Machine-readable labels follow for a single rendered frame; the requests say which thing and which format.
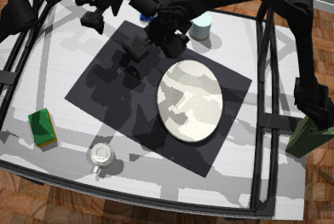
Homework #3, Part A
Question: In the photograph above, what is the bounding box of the white espresso cup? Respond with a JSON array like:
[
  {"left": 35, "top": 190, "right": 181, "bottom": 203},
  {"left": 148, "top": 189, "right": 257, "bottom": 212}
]
[{"left": 90, "top": 143, "right": 116, "bottom": 173}]

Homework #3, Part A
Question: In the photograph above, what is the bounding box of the dark grey rectangular mat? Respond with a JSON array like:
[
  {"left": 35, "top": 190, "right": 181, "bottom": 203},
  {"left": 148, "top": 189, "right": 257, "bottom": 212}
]
[{"left": 64, "top": 20, "right": 252, "bottom": 178}]

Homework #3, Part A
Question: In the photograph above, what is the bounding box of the white oval platter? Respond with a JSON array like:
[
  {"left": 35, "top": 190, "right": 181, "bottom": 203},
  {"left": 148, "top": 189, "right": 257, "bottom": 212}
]
[{"left": 158, "top": 60, "right": 222, "bottom": 142}]

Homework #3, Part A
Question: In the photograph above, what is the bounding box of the green kitchen sponge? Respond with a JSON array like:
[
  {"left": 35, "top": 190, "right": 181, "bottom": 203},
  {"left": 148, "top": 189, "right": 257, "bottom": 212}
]
[{"left": 28, "top": 108, "right": 57, "bottom": 146}]

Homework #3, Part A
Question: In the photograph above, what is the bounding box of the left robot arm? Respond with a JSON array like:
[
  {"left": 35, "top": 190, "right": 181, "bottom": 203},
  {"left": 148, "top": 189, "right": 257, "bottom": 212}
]
[{"left": 129, "top": 0, "right": 334, "bottom": 131}]

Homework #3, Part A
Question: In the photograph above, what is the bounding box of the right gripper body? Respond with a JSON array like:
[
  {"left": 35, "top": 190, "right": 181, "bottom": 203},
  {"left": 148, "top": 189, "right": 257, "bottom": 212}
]
[{"left": 80, "top": 0, "right": 115, "bottom": 29}]

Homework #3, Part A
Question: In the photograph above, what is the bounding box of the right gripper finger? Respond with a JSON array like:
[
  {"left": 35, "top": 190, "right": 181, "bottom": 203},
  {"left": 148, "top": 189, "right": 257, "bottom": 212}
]
[
  {"left": 111, "top": 0, "right": 123, "bottom": 16},
  {"left": 95, "top": 21, "right": 105, "bottom": 35}
]

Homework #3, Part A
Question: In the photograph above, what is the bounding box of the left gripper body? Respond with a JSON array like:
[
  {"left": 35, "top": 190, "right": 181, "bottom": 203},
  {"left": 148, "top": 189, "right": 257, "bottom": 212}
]
[{"left": 123, "top": 18, "right": 169, "bottom": 63}]

